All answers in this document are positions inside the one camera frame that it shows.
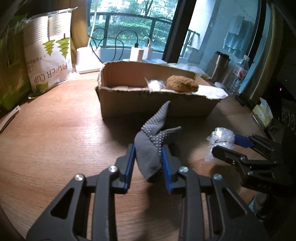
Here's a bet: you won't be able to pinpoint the grey dotted glove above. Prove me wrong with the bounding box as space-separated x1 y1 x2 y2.
134 101 182 183

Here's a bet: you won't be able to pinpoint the brown fuzzy plush pouch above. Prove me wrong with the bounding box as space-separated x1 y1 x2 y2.
166 75 199 93

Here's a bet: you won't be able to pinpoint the white waffle cloth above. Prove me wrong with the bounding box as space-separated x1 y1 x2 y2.
192 85 228 99

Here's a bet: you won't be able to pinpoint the yellow tissue pack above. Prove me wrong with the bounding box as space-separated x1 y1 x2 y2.
252 97 273 128

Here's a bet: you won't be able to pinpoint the clear water bottle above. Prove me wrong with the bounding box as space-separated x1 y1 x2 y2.
228 55 250 94

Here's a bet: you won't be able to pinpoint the white cloths on table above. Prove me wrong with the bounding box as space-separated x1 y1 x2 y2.
167 63 206 77

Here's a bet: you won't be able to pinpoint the stainless steel thermos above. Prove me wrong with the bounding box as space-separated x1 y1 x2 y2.
205 51 230 83

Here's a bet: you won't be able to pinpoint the white crumpled bag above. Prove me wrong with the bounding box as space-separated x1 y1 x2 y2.
145 78 167 92

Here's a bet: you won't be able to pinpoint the teal hanging towel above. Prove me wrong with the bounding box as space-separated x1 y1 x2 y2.
223 16 254 59

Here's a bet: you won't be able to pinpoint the black balcony railing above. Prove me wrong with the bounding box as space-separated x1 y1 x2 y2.
89 11 201 57

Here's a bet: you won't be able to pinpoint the brown cardboard box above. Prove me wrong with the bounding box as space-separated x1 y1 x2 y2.
97 61 222 118

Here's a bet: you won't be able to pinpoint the white charger plug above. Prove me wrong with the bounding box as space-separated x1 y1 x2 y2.
142 38 153 60

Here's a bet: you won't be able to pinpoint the green paper cup bag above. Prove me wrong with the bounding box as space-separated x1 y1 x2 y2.
1 15 32 110

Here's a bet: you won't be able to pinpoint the white desk lamp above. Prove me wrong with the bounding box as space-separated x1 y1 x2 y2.
75 0 102 75

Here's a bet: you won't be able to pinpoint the white paper cup bag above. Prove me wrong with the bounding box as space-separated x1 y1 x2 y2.
23 8 75 96

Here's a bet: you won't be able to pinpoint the brown curtain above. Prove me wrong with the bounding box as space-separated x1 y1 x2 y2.
54 0 88 64

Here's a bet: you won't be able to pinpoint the white charger with black cable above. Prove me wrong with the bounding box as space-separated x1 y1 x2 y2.
87 27 145 63

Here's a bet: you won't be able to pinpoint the black window frame post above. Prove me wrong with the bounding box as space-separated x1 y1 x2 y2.
163 0 196 63

